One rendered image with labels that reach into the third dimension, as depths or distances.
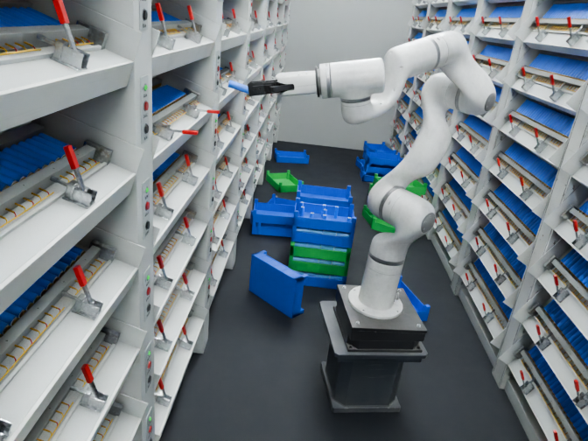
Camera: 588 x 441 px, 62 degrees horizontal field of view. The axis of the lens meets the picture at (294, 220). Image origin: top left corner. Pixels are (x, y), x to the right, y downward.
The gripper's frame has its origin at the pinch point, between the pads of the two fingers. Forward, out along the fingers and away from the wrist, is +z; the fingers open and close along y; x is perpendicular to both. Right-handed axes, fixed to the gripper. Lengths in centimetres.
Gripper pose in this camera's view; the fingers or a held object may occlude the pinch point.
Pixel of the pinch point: (257, 87)
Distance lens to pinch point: 128.5
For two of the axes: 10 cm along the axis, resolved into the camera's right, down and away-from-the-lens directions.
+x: 1.1, 9.2, 3.7
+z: -9.9, 0.7, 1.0
